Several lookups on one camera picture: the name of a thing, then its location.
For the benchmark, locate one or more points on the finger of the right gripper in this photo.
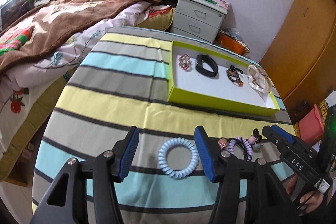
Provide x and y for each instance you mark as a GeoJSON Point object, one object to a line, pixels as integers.
{"type": "Point", "coordinates": [283, 133]}
{"type": "Point", "coordinates": [272, 133]}

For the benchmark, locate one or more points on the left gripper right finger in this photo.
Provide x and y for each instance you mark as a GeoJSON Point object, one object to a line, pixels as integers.
{"type": "Point", "coordinates": [214, 165]}

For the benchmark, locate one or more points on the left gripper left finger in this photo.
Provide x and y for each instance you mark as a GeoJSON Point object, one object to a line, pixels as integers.
{"type": "Point", "coordinates": [124, 151]}

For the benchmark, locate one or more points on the person's right hand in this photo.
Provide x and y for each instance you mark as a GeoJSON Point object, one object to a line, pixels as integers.
{"type": "Point", "coordinates": [311, 200]}

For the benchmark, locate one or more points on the pink plastic basket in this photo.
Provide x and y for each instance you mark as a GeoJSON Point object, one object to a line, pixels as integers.
{"type": "Point", "coordinates": [311, 127]}

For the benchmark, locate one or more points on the green shallow tray box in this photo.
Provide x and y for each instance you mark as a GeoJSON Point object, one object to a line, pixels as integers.
{"type": "Point", "coordinates": [228, 91]}

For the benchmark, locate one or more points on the black fitness band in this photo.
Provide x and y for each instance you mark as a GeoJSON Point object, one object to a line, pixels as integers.
{"type": "Point", "coordinates": [206, 66]}

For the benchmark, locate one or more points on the orange storage box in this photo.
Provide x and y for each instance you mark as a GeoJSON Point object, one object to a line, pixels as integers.
{"type": "Point", "coordinates": [234, 45]}

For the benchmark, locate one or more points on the white floral quilt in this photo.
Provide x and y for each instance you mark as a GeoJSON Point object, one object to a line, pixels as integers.
{"type": "Point", "coordinates": [24, 84]}

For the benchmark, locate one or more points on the grey bedside drawer cabinet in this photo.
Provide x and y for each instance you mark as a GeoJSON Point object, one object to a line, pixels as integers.
{"type": "Point", "coordinates": [198, 19]}

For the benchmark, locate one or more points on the brown fleece blanket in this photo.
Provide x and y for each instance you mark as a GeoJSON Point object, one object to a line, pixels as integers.
{"type": "Point", "coordinates": [54, 23]}

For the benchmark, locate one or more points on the red green pillow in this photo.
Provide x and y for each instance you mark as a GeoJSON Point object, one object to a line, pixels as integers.
{"type": "Point", "coordinates": [16, 40]}

